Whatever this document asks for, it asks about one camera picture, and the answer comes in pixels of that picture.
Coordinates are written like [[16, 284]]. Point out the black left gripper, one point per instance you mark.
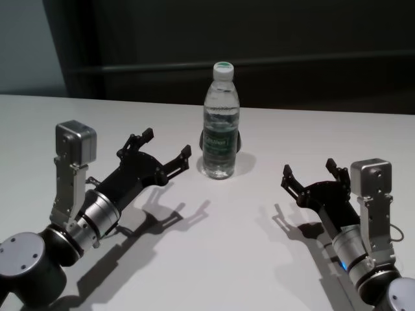
[[129, 178]]

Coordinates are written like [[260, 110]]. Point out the clear water bottle green label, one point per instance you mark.
[[220, 123]]

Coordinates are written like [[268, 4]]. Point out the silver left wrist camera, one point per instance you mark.
[[74, 145]]

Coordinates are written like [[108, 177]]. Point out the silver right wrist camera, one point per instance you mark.
[[373, 181]]

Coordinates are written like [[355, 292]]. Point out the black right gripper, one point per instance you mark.
[[327, 201]]

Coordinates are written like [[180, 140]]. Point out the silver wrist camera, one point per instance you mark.
[[373, 181], [74, 145]]

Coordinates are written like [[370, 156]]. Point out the grey horizontal rail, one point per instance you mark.
[[146, 67]]

